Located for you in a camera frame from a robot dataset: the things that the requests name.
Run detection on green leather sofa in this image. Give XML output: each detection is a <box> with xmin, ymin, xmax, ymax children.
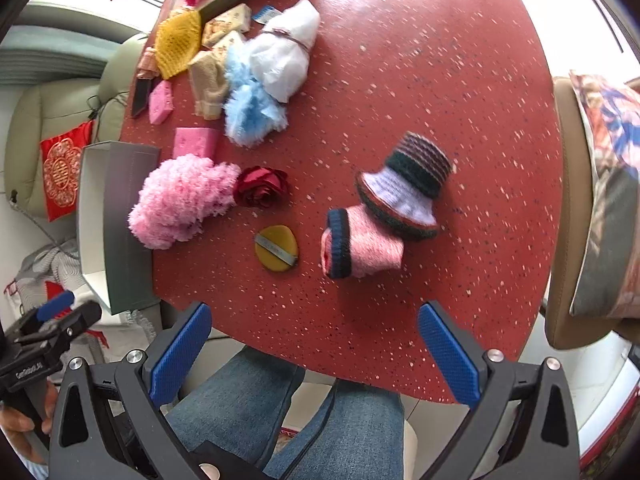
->
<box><xmin>5</xmin><ymin>35</ymin><xmax>151</xmax><ymax>221</ymax></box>

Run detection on brown leather chair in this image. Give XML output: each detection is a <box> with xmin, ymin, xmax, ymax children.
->
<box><xmin>542</xmin><ymin>76</ymin><xmax>640</xmax><ymax>351</ymax></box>

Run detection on braided grey cable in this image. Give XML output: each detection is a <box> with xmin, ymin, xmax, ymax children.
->
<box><xmin>9</xmin><ymin>189</ymin><xmax>78</xmax><ymax>258</ymax></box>

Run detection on yellow foam fruit net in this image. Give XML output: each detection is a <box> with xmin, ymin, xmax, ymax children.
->
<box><xmin>154</xmin><ymin>10</ymin><xmax>203</xmax><ymax>81</ymax></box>

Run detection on white tissue bundle with bow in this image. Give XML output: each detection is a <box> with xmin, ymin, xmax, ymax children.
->
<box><xmin>246</xmin><ymin>0</ymin><xmax>322</xmax><ymax>105</ymax></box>

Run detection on black smartphone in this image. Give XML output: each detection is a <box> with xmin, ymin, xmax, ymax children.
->
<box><xmin>131</xmin><ymin>77</ymin><xmax>153</xmax><ymax>118</ymax></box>

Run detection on pink fluffy cloth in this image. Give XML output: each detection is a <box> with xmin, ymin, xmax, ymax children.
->
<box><xmin>127</xmin><ymin>155</ymin><xmax>242</xmax><ymax>251</ymax></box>

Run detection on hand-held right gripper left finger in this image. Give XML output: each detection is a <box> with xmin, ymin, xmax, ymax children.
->
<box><xmin>48</xmin><ymin>301</ymin><xmax>213</xmax><ymax>480</ymax></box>

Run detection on person's blue jeans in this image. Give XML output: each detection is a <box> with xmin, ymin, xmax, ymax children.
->
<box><xmin>165</xmin><ymin>347</ymin><xmax>406</xmax><ymax>480</ymax></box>

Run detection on grey curtain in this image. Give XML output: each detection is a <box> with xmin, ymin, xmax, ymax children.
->
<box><xmin>0</xmin><ymin>2</ymin><xmax>118</xmax><ymax>88</ymax></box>

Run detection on grey striped blanket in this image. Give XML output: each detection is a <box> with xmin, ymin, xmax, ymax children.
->
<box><xmin>10</xmin><ymin>240</ymin><xmax>166</xmax><ymax>351</ymax></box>

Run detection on red fabric rose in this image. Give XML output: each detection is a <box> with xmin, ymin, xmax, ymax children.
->
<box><xmin>233</xmin><ymin>166</ymin><xmax>289</xmax><ymax>209</ymax></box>

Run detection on light blue fluffy cloth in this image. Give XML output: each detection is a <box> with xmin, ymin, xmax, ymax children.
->
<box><xmin>221</xmin><ymin>42</ymin><xmax>290</xmax><ymax>148</ymax></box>

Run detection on grey cardboard box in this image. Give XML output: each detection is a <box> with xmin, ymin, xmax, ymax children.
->
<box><xmin>76</xmin><ymin>141</ymin><xmax>162</xmax><ymax>316</ymax></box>

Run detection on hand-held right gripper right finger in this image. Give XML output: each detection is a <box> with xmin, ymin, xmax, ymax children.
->
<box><xmin>417</xmin><ymin>301</ymin><xmax>581</xmax><ymax>480</ymax></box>

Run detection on beige sock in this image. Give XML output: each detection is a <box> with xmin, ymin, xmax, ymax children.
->
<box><xmin>187</xmin><ymin>50</ymin><xmax>231</xmax><ymax>121</ymax></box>

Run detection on pink knitted sock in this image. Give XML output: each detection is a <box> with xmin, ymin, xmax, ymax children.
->
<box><xmin>321</xmin><ymin>206</ymin><xmax>405</xmax><ymax>281</ymax></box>

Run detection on black earphone cable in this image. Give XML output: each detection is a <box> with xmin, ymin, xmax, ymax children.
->
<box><xmin>85</xmin><ymin>92</ymin><xmax>131</xmax><ymax>131</ymax></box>

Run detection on dark striped knitted sock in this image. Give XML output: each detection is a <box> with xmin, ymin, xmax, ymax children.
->
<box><xmin>355</xmin><ymin>131</ymin><xmax>455</xmax><ymax>241</ymax></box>

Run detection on peach rolled sock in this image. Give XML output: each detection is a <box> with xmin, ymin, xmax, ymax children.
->
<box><xmin>137</xmin><ymin>47</ymin><xmax>161</xmax><ymax>81</ymax></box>

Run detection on red embroidered cushion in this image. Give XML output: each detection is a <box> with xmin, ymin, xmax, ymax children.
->
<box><xmin>40</xmin><ymin>121</ymin><xmax>96</xmax><ymax>222</ymax></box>

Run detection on pink sponge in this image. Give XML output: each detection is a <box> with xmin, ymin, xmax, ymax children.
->
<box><xmin>148</xmin><ymin>80</ymin><xmax>176</xmax><ymax>126</ymax></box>
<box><xmin>172</xmin><ymin>127</ymin><xmax>222</xmax><ymax>160</ymax></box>

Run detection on printed cushion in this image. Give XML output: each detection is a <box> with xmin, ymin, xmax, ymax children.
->
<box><xmin>567</xmin><ymin>71</ymin><xmax>640</xmax><ymax>320</ymax></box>

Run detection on person's left hand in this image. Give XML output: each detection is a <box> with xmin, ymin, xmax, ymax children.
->
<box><xmin>0</xmin><ymin>400</ymin><xmax>53</xmax><ymax>463</ymax></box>

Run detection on yellow powder puff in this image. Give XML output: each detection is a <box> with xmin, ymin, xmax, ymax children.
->
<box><xmin>254</xmin><ymin>226</ymin><xmax>300</xmax><ymax>272</ymax></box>

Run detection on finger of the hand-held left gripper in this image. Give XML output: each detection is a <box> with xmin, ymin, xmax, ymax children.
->
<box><xmin>15</xmin><ymin>301</ymin><xmax>103</xmax><ymax>357</ymax></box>
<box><xmin>19</xmin><ymin>290</ymin><xmax>76</xmax><ymax>332</ymax></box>

